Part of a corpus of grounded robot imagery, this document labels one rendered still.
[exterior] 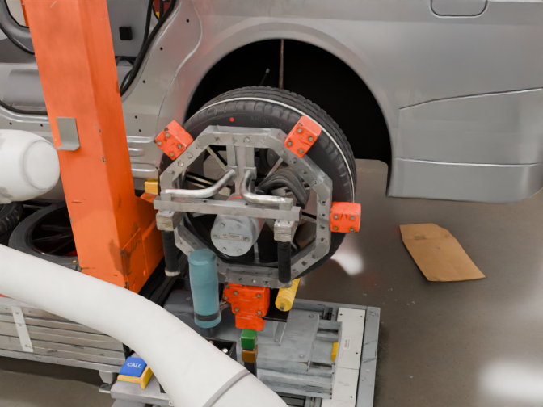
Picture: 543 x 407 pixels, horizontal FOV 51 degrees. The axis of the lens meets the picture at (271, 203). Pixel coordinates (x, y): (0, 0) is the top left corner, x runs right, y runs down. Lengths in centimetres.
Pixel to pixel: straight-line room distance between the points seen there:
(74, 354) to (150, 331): 169
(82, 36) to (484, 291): 221
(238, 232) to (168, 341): 97
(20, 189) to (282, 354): 152
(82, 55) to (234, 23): 59
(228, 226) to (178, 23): 81
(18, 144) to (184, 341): 35
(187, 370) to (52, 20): 119
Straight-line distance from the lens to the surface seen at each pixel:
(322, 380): 223
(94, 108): 172
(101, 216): 187
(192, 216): 199
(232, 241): 169
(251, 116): 176
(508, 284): 313
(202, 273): 181
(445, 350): 265
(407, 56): 199
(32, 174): 85
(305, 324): 234
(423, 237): 340
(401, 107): 204
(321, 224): 177
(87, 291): 74
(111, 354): 234
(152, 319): 74
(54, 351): 246
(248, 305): 198
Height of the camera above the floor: 170
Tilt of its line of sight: 27 degrees down
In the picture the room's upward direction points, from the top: 2 degrees counter-clockwise
